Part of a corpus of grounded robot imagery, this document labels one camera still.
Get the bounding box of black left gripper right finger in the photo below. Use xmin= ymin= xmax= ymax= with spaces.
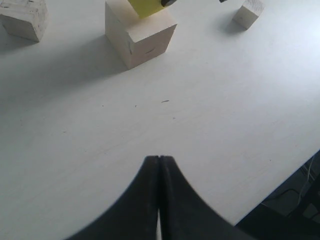
xmin=158 ymin=156 xmax=253 ymax=240

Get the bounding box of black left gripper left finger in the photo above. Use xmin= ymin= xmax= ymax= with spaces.
xmin=68 ymin=156 xmax=160 ymax=240

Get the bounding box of yellow cube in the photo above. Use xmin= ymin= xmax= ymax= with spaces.
xmin=128 ymin=0 xmax=168 ymax=18

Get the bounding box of large wooden cube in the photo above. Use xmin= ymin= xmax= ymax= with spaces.
xmin=105 ymin=0 xmax=177 ymax=69

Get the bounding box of medium wooden cube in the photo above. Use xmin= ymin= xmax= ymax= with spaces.
xmin=0 ymin=0 xmax=48 ymax=43

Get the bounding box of small wooden cube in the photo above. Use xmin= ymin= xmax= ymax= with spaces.
xmin=232 ymin=0 xmax=265 ymax=30

